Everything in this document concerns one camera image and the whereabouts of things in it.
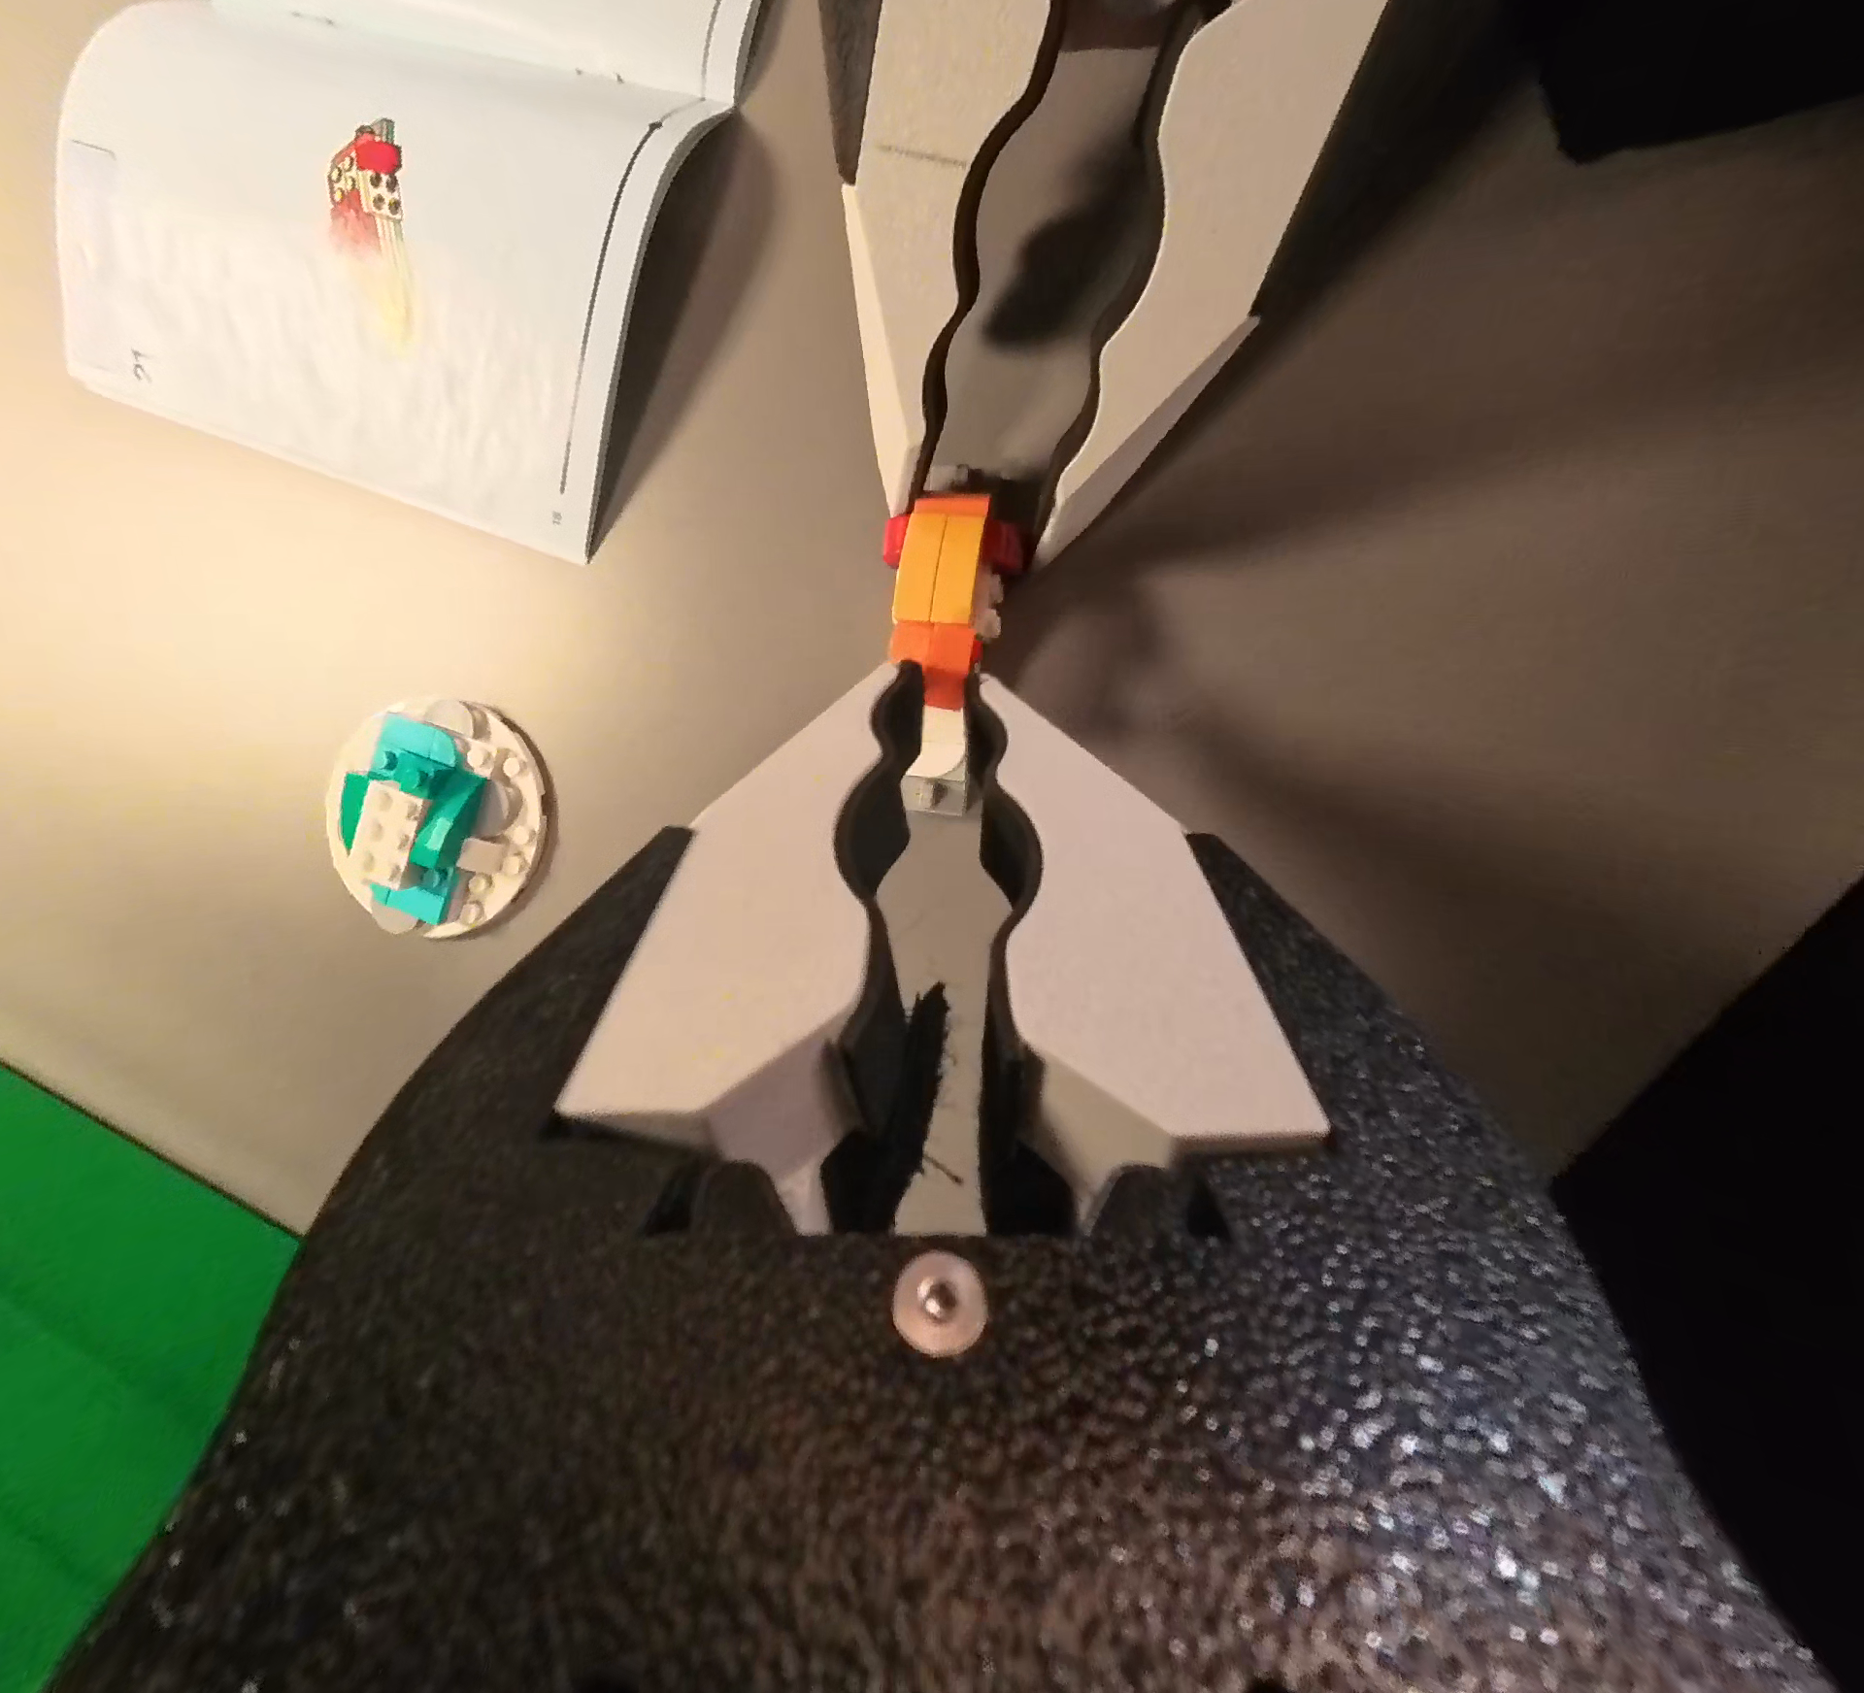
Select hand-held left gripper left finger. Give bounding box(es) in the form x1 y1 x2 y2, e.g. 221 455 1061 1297
550 661 918 1240

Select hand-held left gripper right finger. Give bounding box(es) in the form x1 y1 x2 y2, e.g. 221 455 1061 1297
964 677 1335 1240

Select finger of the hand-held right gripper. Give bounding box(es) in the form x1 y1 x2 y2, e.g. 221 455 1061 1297
1032 0 1402 544
841 0 1077 520

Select orange red lego model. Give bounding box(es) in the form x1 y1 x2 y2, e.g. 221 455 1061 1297
876 461 1046 823

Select lego instruction booklet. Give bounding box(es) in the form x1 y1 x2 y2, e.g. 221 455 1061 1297
58 0 812 566

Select round white teal lego base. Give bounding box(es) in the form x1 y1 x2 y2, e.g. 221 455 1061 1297
322 694 560 941

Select green plastic bin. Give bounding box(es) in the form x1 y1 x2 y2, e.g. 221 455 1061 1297
0 1062 309 1693

